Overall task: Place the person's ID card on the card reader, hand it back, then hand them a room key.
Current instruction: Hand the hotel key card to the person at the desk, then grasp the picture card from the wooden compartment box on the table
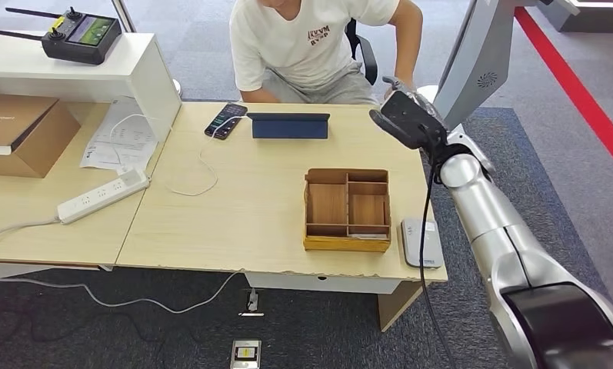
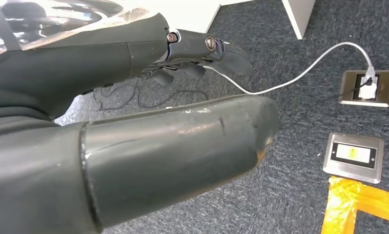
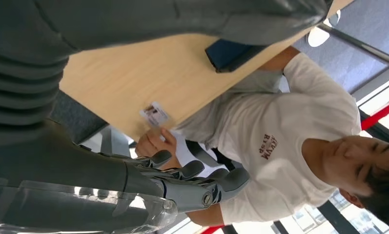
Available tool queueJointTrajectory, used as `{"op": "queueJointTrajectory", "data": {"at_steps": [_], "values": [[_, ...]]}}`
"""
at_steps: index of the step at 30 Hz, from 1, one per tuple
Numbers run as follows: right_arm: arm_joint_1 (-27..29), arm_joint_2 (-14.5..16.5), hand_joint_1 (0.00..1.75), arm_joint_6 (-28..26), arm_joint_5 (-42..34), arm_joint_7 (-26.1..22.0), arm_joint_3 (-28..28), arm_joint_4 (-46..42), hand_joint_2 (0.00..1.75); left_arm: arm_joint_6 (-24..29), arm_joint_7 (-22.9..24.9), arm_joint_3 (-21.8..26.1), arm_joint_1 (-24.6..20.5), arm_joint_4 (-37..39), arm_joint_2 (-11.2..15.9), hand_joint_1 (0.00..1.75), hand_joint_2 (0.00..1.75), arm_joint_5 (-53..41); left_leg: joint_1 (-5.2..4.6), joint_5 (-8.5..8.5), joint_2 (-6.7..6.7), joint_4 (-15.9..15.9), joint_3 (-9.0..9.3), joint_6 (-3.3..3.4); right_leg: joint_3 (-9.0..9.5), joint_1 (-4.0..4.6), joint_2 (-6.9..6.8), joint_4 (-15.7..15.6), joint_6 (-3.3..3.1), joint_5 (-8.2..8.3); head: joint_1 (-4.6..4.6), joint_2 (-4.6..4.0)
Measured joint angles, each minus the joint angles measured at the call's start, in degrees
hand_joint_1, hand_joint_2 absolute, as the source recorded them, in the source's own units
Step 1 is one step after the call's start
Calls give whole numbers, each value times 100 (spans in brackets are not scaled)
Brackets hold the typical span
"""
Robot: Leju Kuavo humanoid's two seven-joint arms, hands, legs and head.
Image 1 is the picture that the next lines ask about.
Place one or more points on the person's left hand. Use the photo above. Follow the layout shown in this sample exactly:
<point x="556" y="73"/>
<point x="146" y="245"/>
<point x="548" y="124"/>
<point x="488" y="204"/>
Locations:
<point x="389" y="93"/>

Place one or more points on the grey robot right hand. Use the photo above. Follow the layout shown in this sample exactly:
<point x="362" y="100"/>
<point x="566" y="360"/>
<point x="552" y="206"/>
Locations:
<point x="421" y="99"/>

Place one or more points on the black smartphone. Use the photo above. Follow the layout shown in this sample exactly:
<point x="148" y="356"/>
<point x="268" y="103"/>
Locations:
<point x="224" y="122"/>

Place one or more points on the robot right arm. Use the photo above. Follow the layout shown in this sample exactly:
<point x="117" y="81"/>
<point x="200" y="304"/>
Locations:
<point x="489" y="214"/>

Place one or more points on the person's right forearm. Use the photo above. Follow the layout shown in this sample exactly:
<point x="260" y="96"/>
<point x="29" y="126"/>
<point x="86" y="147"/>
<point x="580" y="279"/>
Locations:
<point x="257" y="97"/>

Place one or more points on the person's left forearm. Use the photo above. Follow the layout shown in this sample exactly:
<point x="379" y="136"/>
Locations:
<point x="408" y="56"/>

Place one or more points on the person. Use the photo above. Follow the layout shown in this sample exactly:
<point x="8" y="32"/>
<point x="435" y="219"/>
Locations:
<point x="296" y="51"/>

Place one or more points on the white room key card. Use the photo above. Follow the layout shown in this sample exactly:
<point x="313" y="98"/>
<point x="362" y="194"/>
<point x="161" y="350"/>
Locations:
<point x="368" y="236"/>

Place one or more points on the grey card reader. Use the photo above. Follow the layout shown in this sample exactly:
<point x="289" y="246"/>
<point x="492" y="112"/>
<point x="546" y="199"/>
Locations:
<point x="413" y="244"/>

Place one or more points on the white round base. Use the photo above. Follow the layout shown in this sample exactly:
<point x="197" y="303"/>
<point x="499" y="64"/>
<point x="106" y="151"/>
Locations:
<point x="176" y="86"/>
<point x="428" y="93"/>

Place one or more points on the black office chair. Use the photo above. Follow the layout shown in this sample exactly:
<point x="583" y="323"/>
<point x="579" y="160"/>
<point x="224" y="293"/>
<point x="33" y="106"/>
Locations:
<point x="370" y="61"/>

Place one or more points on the grey kiosk stand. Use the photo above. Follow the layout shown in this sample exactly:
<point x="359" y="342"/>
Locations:
<point x="482" y="51"/>

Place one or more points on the blue tablet case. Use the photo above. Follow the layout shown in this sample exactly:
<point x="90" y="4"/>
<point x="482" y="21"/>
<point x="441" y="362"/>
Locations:
<point x="288" y="130"/>

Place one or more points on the wooden compartment organizer box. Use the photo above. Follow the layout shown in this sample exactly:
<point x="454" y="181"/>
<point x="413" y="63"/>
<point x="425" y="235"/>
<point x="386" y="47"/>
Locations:
<point x="326" y="203"/>

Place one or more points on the light wood desk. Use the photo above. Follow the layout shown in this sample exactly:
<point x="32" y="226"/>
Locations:
<point x="265" y="219"/>
<point x="31" y="239"/>

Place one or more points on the grey lit display platform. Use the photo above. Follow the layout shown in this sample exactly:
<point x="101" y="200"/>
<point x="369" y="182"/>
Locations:
<point x="591" y="20"/>

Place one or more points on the floor outlet with plug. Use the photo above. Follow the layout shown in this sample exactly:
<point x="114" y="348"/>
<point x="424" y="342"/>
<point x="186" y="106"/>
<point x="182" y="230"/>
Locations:
<point x="252" y="301"/>

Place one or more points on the white desk shelf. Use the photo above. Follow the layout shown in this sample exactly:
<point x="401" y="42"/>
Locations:
<point x="133" y="66"/>

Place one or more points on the printed white paper sheet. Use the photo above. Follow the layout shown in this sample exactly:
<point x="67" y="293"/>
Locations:
<point x="128" y="147"/>

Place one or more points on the grey metal pole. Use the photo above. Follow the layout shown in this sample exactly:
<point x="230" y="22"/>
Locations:
<point x="123" y="18"/>

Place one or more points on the silver floor socket box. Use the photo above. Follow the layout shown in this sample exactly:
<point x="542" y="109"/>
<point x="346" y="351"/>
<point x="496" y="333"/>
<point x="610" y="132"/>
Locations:
<point x="245" y="354"/>

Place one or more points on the white power strip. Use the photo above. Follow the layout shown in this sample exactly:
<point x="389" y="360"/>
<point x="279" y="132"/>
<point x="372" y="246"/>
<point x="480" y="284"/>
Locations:
<point x="102" y="196"/>

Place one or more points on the black remote controller with antennas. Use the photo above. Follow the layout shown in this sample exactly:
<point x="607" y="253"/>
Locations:
<point x="77" y="43"/>

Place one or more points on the brown cardboard box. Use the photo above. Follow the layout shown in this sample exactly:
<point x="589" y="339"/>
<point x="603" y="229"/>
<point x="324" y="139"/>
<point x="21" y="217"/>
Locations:
<point x="36" y="140"/>

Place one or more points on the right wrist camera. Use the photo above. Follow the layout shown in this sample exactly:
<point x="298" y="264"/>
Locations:
<point x="408" y="119"/>

